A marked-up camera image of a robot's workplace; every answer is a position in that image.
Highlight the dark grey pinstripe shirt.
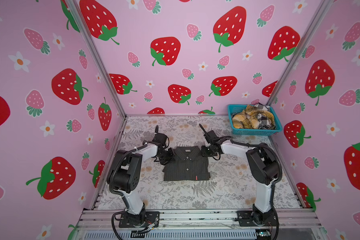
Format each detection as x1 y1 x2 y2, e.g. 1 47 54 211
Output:
163 146 211 182

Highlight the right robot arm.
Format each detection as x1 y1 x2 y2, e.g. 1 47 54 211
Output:
202 140 283 228

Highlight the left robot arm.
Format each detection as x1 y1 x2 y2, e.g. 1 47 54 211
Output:
107 142 174 234

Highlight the yellow plaid shirt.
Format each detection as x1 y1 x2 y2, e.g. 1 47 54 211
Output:
232 104 276 130

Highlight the teal plastic basket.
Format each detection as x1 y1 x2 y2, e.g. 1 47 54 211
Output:
228 104 283 137

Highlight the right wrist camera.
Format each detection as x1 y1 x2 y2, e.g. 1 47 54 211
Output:
204 131 220 145

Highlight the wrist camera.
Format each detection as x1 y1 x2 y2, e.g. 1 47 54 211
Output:
204 131 220 145
153 133 170 149

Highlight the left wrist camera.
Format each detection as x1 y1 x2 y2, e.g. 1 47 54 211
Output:
153 133 170 149

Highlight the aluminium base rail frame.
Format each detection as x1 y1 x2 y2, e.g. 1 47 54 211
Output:
73 209 329 240

